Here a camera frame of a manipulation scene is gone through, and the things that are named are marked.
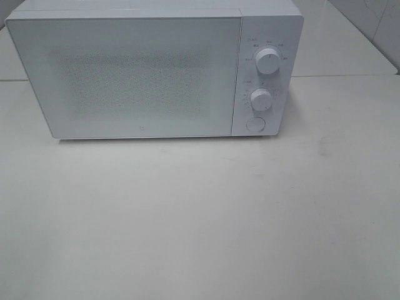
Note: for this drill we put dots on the white microwave oven body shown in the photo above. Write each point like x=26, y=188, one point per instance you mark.
x=263, y=23

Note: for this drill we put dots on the round white door button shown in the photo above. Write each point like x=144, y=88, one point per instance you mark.
x=256, y=124

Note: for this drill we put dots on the white timer knob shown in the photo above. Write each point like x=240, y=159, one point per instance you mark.
x=261, y=100

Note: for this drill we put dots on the white microwave door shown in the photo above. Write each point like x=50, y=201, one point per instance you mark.
x=131, y=78

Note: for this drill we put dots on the upper white power knob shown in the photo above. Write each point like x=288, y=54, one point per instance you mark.
x=268, y=60

